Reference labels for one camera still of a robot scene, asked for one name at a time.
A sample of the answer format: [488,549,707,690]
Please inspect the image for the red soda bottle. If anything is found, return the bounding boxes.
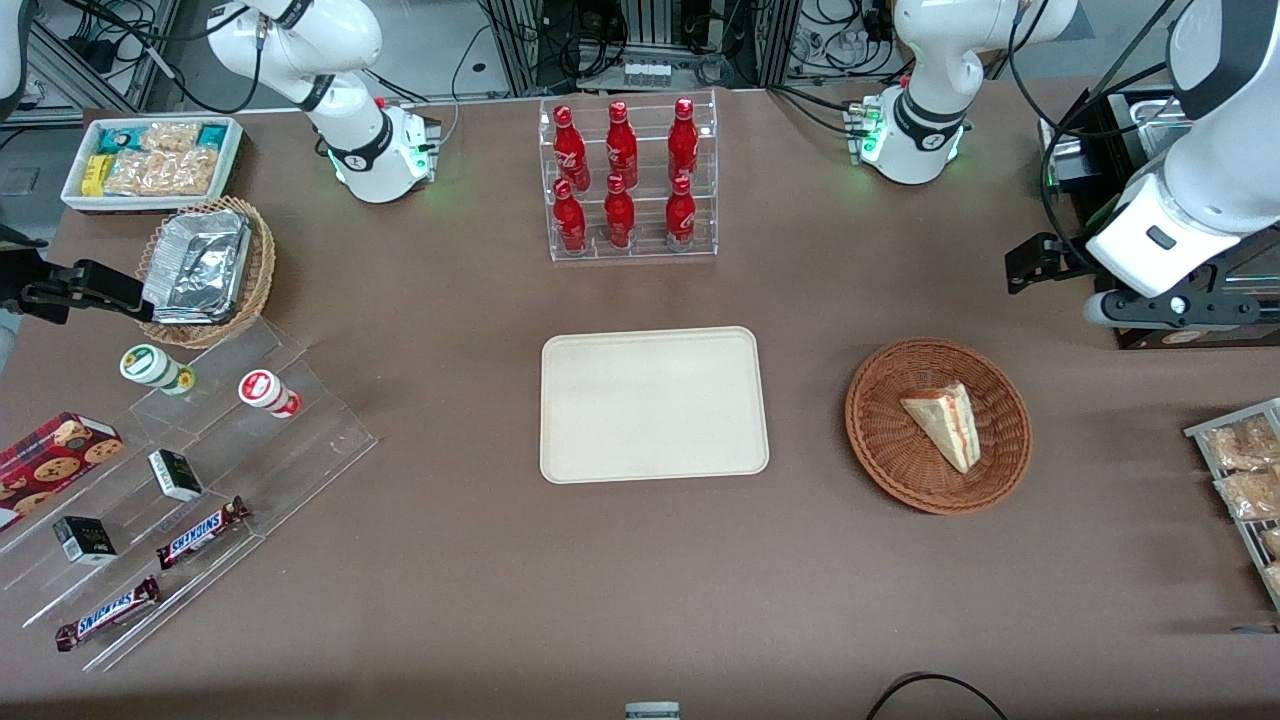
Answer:
[668,97,699,184]
[606,101,639,190]
[604,174,636,250]
[665,176,697,252]
[553,105,591,192]
[553,179,588,254]

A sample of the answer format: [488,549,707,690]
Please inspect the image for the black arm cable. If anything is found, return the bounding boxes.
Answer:
[1005,0,1201,263]

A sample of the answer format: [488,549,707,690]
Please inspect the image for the green lid cup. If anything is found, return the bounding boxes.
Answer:
[120,344,196,397]

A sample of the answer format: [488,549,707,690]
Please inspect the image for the stacked aluminium foil trays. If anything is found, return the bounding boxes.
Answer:
[142,209,252,327]

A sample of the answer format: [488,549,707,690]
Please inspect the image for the clear snack bag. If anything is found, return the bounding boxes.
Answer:
[1203,414,1280,472]
[1214,470,1280,522]

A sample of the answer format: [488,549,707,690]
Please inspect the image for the snickers bar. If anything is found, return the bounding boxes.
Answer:
[55,576,162,653]
[156,496,251,572]

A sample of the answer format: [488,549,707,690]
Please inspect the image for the small black box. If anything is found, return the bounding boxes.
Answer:
[53,516,119,567]
[148,449,205,503]

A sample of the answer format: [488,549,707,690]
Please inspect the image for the triangle sandwich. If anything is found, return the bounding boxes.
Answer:
[900,382,982,475]

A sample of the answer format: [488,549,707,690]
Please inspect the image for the light wicker basket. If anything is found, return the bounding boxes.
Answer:
[135,197,277,350]

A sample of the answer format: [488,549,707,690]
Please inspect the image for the cream plastic tray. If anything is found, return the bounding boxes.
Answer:
[540,326,770,485]

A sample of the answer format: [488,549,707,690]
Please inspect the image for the clear acrylic bottle rack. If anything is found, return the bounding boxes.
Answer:
[538,90,719,263]

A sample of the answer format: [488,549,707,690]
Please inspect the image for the metal wire rack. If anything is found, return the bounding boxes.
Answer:
[1184,398,1280,612]

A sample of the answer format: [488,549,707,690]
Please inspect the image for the aluminium frame rack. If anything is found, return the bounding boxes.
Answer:
[478,0,803,96]

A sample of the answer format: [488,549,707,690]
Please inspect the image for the clear cracker bag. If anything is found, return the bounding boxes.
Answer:
[104,148,219,197]
[140,122,203,153]

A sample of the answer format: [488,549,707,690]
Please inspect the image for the white snack bin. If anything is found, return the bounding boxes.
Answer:
[60,116,245,217]

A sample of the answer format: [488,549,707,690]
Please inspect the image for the red cookie box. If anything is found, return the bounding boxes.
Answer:
[0,412,125,532]

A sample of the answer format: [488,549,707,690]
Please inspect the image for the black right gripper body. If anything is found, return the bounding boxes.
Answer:
[0,248,47,325]

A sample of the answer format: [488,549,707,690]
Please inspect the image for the clear acrylic stepped shelf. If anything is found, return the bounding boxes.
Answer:
[0,318,379,673]

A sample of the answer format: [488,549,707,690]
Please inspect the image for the brown wicker basket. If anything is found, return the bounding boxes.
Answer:
[845,338,1033,516]

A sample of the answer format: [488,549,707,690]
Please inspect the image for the red lid cup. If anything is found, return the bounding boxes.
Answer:
[238,369,302,420]

